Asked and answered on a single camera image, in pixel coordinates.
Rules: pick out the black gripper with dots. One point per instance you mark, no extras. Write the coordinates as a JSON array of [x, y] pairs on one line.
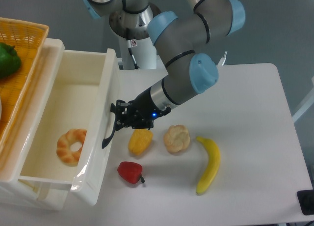
[[142, 110]]

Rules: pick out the white drawer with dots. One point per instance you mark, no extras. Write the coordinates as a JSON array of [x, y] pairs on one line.
[[85, 87]]

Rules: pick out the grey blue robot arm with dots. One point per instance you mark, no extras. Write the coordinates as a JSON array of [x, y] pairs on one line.
[[175, 40]]

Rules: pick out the white drawer cabinet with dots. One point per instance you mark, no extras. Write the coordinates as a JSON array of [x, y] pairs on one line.
[[14, 190]]

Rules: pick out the yellow bell pepper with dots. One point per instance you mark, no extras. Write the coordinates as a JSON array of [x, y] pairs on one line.
[[140, 140]]

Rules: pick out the red bell pepper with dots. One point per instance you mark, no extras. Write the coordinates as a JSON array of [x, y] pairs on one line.
[[131, 172]]

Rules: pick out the round knotted bread roll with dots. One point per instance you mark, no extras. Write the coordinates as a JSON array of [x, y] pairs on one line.
[[176, 139]]

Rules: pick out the yellow banana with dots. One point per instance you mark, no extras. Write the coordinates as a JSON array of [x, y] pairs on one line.
[[212, 167]]

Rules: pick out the orange woven basket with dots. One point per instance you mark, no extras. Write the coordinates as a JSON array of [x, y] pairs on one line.
[[28, 39]]

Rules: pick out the green bell pepper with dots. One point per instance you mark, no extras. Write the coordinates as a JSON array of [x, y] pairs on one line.
[[10, 62]]

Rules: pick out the black device at table edge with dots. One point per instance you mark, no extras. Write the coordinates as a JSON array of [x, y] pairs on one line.
[[306, 201]]

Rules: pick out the braided ring bread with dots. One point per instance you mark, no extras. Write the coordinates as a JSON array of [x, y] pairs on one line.
[[64, 143]]

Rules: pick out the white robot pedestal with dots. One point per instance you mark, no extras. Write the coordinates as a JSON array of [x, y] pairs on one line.
[[136, 48]]

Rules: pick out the white frame at right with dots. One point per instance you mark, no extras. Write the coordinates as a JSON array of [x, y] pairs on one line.
[[304, 105]]

